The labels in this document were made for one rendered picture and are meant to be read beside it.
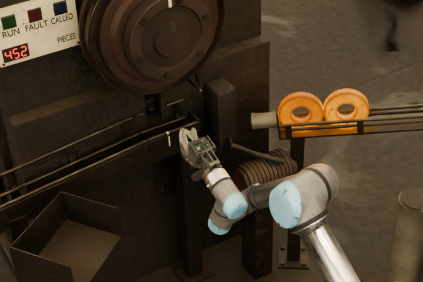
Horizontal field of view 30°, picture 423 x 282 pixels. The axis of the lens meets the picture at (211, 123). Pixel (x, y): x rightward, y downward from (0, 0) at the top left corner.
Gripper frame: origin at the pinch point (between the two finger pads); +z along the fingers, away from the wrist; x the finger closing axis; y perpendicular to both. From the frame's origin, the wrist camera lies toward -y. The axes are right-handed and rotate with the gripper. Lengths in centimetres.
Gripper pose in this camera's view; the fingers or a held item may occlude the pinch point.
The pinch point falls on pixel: (182, 133)
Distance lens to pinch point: 259.4
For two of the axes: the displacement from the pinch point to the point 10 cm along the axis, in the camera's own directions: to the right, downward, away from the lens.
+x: -8.6, 3.2, -4.0
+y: 1.3, -6.3, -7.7
